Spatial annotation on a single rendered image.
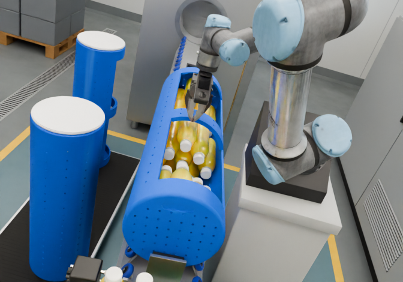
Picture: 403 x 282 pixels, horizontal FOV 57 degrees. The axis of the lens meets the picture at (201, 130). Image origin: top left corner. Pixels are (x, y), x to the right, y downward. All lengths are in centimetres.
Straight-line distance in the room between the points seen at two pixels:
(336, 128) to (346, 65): 525
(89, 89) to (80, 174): 86
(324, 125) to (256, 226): 41
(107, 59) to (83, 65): 15
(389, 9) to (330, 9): 547
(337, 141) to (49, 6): 375
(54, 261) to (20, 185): 95
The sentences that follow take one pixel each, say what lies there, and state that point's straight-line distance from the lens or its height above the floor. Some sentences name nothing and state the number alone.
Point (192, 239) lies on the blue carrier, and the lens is 107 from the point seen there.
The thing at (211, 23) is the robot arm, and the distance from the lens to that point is 115.
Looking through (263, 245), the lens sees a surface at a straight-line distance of 130.
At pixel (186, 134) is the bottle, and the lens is 130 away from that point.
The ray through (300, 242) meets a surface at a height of 103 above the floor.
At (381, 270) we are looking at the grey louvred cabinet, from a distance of 283.
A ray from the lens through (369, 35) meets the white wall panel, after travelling 622.
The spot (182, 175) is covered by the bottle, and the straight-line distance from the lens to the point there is 110.
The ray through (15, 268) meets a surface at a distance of 216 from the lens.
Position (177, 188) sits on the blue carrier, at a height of 123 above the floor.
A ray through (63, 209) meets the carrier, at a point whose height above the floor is 65.
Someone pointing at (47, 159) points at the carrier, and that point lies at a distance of 157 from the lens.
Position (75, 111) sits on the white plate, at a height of 104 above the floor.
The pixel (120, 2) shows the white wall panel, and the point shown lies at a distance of 628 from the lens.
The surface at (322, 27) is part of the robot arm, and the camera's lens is 72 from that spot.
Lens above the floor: 187
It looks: 31 degrees down
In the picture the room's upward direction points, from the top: 16 degrees clockwise
